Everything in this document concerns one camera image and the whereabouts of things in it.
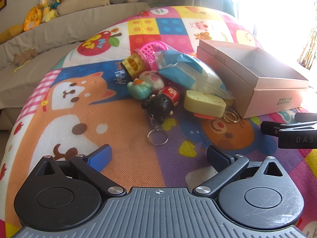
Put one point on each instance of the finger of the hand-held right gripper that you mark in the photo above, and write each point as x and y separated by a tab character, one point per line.
272	127
307	117

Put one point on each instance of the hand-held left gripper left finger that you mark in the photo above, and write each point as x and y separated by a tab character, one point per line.
101	157

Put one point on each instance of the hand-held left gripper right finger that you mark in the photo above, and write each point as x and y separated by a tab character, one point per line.
218	157

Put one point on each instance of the pink cardboard box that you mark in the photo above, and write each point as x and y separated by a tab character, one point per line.
272	96

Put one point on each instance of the teal figure toy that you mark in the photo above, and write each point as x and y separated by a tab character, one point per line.
138	90

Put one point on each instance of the blue and white plastic packet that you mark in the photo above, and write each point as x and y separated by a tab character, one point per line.
193	74

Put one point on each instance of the pink pig toy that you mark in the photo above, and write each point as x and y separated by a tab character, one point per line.
152	80

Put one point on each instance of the pink and gold round toy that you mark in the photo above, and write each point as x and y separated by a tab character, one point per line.
132	65

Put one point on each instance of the pink toy strainer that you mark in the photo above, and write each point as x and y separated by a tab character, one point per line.
151	50

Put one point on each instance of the colourful printed play mat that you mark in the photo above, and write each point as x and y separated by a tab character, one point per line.
123	129

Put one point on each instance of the dry plant stalks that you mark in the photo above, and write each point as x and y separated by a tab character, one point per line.
308	52

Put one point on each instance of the small brown plush toy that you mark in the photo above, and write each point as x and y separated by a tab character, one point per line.
23	57

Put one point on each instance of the green printed curtain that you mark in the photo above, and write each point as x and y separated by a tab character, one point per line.
229	5

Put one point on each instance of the beige sofa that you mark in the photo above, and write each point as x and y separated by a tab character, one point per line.
37	42

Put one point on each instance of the yellow duck plush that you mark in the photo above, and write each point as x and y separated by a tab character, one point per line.
32	19

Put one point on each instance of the yellow plush toy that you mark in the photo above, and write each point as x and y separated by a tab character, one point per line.
10	32

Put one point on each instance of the baby doll plush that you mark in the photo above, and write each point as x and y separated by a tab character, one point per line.
55	3

